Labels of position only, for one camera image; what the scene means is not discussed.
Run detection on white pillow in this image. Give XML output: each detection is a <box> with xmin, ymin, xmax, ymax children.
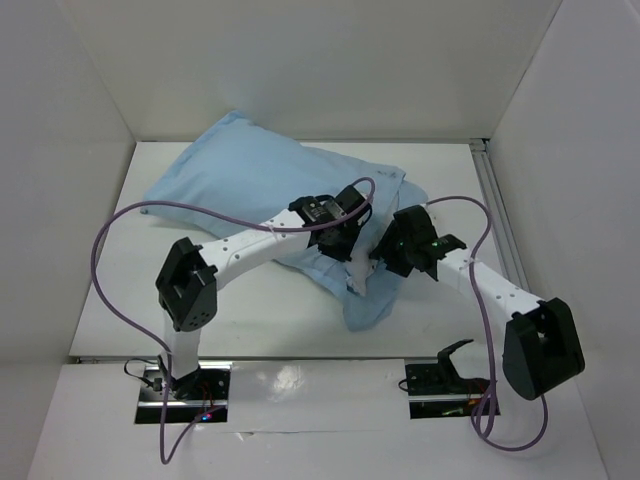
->
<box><xmin>345</xmin><ymin>242</ymin><xmax>385</xmax><ymax>297</ymax></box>

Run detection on light blue green pillowcase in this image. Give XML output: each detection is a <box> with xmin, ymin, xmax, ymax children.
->
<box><xmin>141</xmin><ymin>111</ymin><xmax>427</xmax><ymax>331</ymax></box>

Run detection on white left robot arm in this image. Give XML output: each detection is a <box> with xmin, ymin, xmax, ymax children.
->
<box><xmin>155</xmin><ymin>185</ymin><xmax>372</xmax><ymax>399</ymax></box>

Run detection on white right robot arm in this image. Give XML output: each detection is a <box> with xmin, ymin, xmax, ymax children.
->
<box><xmin>370</xmin><ymin>204</ymin><xmax>586</xmax><ymax>400</ymax></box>

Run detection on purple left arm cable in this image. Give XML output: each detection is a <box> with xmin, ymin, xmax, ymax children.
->
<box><xmin>91</xmin><ymin>176</ymin><xmax>377</xmax><ymax>464</ymax></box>

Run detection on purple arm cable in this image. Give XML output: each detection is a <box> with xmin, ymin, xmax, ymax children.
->
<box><xmin>91</xmin><ymin>176</ymin><xmax>377</xmax><ymax>464</ymax></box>
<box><xmin>424</xmin><ymin>195</ymin><xmax>550</xmax><ymax>451</ymax></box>

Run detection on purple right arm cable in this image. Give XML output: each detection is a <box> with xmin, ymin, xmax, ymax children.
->
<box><xmin>424</xmin><ymin>195</ymin><xmax>550</xmax><ymax>451</ymax></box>

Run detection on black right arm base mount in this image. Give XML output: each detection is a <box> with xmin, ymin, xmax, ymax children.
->
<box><xmin>398</xmin><ymin>339</ymin><xmax>489</xmax><ymax>420</ymax></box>

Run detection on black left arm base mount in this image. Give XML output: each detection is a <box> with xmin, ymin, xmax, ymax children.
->
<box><xmin>123</xmin><ymin>357</ymin><xmax>232</xmax><ymax>425</ymax></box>

